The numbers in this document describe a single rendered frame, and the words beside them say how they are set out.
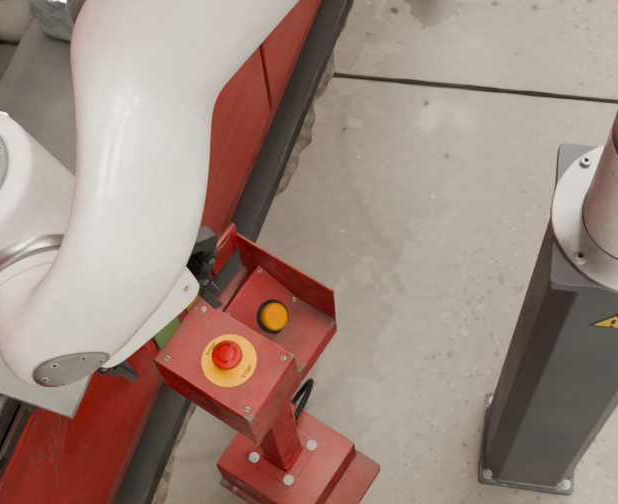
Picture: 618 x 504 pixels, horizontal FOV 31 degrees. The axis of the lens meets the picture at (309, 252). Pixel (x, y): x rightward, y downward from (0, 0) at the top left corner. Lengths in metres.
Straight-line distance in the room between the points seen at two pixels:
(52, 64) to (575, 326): 0.79
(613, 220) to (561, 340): 0.28
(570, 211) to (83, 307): 0.77
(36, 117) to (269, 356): 0.45
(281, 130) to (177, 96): 1.85
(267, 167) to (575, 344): 1.12
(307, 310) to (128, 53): 0.99
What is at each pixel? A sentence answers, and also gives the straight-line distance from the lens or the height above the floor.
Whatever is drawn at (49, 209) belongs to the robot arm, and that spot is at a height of 1.57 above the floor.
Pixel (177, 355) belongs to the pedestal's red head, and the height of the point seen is 0.78.
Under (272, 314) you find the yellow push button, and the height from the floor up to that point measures 0.73.
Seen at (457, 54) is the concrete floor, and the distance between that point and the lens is 2.60.
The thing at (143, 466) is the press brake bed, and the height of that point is 0.05.
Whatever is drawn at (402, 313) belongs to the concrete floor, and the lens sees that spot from 2.30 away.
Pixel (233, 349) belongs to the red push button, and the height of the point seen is 0.81.
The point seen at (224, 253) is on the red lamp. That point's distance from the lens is 1.48.
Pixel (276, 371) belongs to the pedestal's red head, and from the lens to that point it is 1.44.
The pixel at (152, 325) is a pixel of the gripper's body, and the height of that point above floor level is 1.35.
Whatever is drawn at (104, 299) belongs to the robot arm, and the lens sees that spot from 0.62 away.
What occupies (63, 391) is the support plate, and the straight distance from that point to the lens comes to 1.25.
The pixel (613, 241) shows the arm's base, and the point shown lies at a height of 1.04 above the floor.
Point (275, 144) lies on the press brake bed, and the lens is 2.43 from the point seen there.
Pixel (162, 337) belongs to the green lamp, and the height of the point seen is 0.81.
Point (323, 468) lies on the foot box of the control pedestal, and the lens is 2.09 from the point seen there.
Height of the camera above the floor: 2.15
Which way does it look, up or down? 65 degrees down
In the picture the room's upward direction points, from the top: 8 degrees counter-clockwise
